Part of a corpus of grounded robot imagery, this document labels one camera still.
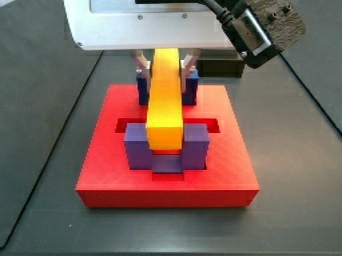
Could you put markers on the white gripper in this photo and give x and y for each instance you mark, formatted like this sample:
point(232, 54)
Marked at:
point(121, 25)

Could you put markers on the long yellow bar block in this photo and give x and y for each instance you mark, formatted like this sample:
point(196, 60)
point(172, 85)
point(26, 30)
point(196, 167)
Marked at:
point(164, 114)

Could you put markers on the red slotted base board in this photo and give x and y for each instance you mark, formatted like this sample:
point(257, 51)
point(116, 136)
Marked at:
point(109, 185)

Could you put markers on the dark blue U-shaped block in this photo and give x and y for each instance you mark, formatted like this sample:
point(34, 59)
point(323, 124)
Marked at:
point(188, 95)

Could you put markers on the purple U-shaped block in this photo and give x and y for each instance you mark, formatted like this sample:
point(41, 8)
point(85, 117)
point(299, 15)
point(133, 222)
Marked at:
point(171, 163)

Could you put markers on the black angled bracket holder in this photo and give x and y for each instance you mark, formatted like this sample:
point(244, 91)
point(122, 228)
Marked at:
point(220, 67)

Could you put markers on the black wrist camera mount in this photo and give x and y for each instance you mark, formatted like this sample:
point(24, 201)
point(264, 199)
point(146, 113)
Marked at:
point(265, 27)

